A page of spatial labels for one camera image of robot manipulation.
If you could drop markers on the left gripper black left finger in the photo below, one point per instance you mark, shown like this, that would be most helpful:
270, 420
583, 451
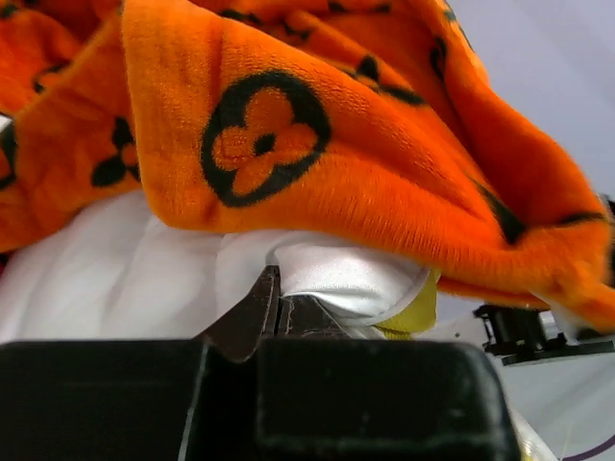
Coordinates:
178, 399

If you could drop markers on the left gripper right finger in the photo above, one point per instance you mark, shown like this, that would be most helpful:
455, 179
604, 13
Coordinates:
322, 397

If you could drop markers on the cream contoured pillow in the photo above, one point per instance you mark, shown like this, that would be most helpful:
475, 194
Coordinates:
117, 271

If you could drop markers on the orange patterned pillowcase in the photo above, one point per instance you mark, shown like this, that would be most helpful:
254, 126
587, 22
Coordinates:
371, 120

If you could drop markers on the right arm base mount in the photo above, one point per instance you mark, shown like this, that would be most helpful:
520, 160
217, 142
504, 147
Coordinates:
518, 336

